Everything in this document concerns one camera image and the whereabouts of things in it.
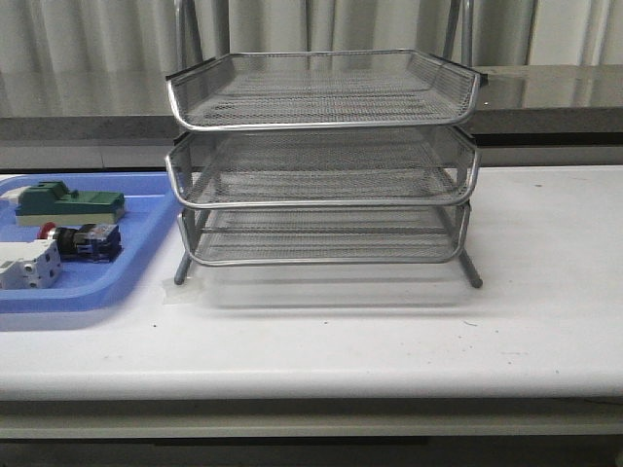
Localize silver metal rack frame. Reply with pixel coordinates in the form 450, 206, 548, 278
174, 1, 483, 288

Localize blue plastic tray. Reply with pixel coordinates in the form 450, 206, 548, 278
1, 172, 178, 313

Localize green terminal block component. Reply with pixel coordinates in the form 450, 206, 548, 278
15, 181, 126, 226

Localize white circuit breaker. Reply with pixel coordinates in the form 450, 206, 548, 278
1, 239, 62, 290

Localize silver mesh tray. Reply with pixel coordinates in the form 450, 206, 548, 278
178, 204, 471, 267
165, 126, 480, 209
166, 50, 483, 132

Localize white plastic part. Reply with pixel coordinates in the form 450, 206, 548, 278
0, 187, 26, 204

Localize clear tape patch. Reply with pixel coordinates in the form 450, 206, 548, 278
163, 281, 204, 306

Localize red emergency push button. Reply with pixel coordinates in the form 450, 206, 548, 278
37, 222, 123, 263

